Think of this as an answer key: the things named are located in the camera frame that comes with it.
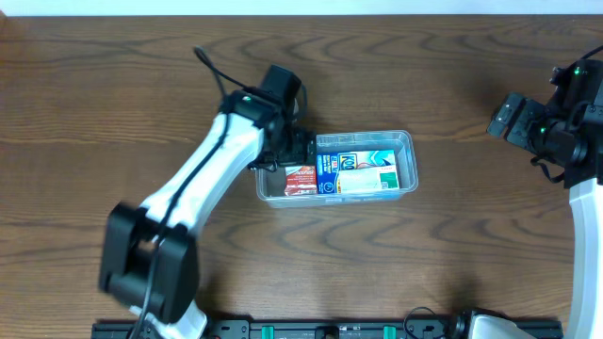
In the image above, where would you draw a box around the left black cable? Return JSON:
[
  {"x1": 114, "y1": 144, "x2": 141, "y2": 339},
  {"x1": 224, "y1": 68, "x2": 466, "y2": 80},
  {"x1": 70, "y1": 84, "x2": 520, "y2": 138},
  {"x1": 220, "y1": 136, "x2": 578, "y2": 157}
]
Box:
[{"x1": 126, "y1": 45, "x2": 251, "y2": 339}]

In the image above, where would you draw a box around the clear plastic container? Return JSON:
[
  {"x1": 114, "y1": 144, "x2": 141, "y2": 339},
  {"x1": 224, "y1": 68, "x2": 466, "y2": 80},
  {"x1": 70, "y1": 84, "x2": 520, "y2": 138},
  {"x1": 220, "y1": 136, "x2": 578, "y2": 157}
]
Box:
[{"x1": 255, "y1": 130, "x2": 418, "y2": 208}]

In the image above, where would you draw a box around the blue Kool Fever box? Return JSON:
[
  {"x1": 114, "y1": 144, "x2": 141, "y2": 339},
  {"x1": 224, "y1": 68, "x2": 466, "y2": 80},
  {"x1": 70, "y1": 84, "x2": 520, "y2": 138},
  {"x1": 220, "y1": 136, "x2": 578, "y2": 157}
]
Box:
[{"x1": 316, "y1": 150, "x2": 398, "y2": 194}]

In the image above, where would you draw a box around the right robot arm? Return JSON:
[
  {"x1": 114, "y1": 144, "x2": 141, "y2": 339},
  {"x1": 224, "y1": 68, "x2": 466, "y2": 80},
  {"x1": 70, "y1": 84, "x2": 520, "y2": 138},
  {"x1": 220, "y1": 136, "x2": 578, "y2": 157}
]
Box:
[{"x1": 446, "y1": 50, "x2": 602, "y2": 338}]

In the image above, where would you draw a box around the white blue Panadol box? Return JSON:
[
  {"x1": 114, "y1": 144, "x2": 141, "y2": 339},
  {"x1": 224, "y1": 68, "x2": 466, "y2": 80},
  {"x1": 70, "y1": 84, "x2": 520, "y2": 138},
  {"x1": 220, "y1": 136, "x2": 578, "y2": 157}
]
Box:
[{"x1": 336, "y1": 165, "x2": 399, "y2": 193}]

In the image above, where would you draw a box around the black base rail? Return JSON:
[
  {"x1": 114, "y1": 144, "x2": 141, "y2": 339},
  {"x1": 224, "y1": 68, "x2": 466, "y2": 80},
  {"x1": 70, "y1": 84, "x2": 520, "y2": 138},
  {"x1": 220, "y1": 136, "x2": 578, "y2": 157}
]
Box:
[{"x1": 90, "y1": 318, "x2": 563, "y2": 339}]

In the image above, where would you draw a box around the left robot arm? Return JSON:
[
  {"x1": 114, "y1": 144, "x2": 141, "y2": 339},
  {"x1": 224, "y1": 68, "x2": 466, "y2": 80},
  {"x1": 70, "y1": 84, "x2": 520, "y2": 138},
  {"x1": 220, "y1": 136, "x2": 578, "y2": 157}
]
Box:
[{"x1": 99, "y1": 65, "x2": 317, "y2": 338}]

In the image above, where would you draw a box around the red Panadol box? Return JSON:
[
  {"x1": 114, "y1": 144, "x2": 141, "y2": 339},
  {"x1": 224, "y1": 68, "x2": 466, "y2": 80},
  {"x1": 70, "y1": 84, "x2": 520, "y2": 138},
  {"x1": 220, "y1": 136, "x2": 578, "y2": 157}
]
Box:
[{"x1": 284, "y1": 166, "x2": 318, "y2": 196}]

